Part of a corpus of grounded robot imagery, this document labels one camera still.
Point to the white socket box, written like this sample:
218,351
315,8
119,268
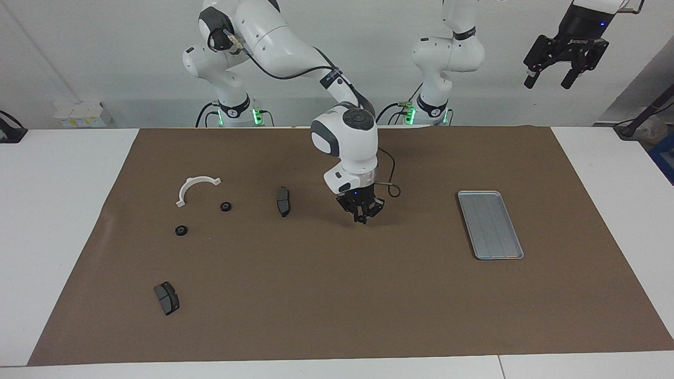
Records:
79,113

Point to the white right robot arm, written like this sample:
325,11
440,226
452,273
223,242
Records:
350,147

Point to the clear plastic bag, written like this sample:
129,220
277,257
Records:
653,129

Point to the brown table mat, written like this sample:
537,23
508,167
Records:
316,289

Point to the silver metal tray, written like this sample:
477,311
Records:
492,226

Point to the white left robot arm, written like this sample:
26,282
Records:
447,52

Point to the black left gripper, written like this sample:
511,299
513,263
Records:
576,37

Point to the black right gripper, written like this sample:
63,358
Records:
363,199

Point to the short grey brake pad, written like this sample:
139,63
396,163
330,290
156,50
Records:
167,298

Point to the long grey brake pad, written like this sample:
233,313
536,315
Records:
283,201

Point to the black table clamp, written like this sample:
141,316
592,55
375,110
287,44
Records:
10,134

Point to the blue crate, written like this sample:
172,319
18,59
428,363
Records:
664,158

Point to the black stand pole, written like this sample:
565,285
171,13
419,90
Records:
629,129

